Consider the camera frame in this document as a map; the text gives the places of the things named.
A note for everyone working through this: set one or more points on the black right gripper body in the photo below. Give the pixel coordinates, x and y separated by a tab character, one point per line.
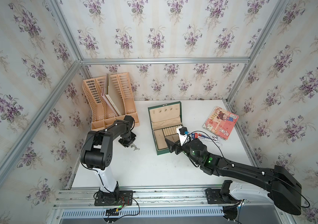
185	149

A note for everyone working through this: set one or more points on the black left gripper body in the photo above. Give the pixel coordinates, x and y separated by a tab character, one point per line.
128	139

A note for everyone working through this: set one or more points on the green jewelry box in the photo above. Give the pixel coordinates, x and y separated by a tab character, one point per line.
164	120

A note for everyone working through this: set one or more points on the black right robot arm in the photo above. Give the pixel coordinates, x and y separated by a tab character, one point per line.
283	189

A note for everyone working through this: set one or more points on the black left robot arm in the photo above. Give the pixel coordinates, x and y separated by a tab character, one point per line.
97	154

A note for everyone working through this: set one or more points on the peach plastic file organizer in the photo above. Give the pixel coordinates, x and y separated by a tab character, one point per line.
102	115

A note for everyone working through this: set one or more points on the white pen package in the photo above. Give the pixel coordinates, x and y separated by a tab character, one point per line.
205	137

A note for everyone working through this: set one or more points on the beige folder in organizer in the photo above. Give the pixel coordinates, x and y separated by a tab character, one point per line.
112	95

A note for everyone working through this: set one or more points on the pink cartoon spiral notebook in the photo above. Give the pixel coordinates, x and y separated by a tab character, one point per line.
221	122

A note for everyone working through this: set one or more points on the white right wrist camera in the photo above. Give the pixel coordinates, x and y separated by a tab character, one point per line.
183	134

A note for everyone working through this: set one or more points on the aluminium front rail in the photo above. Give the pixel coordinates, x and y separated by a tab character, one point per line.
146	196

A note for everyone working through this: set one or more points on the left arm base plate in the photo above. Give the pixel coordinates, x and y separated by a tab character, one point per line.
123	197

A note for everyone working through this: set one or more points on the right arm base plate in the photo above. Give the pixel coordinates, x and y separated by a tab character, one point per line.
217	196

